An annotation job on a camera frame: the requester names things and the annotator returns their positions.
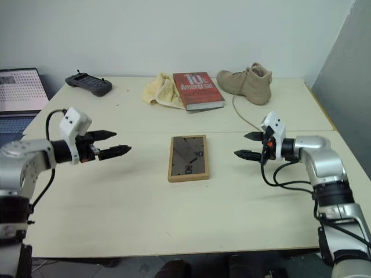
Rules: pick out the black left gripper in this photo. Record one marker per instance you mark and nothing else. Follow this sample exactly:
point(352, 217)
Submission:
point(85, 148)

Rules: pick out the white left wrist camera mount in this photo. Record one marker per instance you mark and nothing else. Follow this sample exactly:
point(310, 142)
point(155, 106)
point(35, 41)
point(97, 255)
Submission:
point(73, 123)

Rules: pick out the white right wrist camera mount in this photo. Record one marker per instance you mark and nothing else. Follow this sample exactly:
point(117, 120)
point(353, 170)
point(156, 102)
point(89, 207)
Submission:
point(276, 131)

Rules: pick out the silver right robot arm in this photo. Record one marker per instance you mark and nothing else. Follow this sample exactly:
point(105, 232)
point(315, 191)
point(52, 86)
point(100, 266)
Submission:
point(327, 185)

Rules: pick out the yellow cloth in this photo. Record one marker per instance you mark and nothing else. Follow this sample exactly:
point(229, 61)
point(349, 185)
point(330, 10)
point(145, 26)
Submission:
point(162, 91)

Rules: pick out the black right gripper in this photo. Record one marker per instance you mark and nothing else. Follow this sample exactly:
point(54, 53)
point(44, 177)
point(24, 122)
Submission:
point(267, 144)

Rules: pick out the black handheld controller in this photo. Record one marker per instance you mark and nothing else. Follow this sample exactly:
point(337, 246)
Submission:
point(88, 82)

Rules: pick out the wooden picture frame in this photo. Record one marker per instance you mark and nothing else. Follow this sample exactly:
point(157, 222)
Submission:
point(188, 158)

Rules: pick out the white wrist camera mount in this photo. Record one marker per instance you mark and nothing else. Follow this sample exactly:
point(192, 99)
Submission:
point(73, 123)
point(276, 131)

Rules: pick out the laptop computer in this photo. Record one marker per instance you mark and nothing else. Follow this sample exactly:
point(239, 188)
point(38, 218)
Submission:
point(17, 98)

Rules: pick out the red anniversary book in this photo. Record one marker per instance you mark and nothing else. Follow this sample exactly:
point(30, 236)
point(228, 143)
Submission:
point(197, 89)

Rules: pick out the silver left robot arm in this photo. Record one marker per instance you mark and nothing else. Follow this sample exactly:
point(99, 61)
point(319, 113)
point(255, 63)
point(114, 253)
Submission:
point(27, 162)

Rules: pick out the tan suede boot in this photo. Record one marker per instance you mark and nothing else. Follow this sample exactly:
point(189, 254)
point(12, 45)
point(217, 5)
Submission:
point(249, 82)

